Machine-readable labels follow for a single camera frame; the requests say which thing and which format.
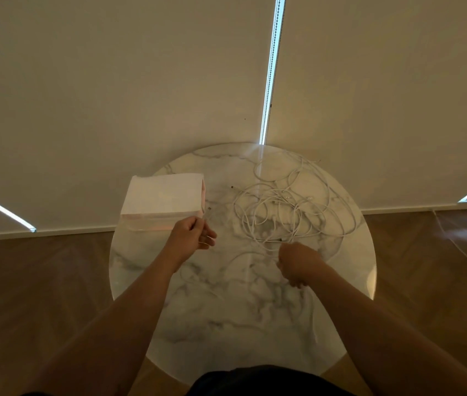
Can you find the person's right hand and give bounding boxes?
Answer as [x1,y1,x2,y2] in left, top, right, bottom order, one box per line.
[276,242,333,289]

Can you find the person's left hand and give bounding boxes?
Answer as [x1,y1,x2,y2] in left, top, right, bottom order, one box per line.
[160,215,218,271]

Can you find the white pink box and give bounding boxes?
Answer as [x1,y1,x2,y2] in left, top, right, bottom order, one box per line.
[119,173,207,232]

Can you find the tangle of white cables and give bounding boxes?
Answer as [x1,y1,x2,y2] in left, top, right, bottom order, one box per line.
[207,158,358,252]

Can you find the person's left forearm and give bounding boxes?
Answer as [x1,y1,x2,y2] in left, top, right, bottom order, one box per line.
[23,253,181,396]

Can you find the person's right forearm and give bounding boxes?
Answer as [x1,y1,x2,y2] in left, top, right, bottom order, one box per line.
[306,263,467,396]

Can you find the round marble table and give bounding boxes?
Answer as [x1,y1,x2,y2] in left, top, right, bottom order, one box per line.
[108,142,378,386]

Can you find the black shorts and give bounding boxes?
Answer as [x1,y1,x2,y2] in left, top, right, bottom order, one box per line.
[186,365,356,396]

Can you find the blind bead pull chain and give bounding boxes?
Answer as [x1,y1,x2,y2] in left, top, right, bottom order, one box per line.
[259,0,287,146]

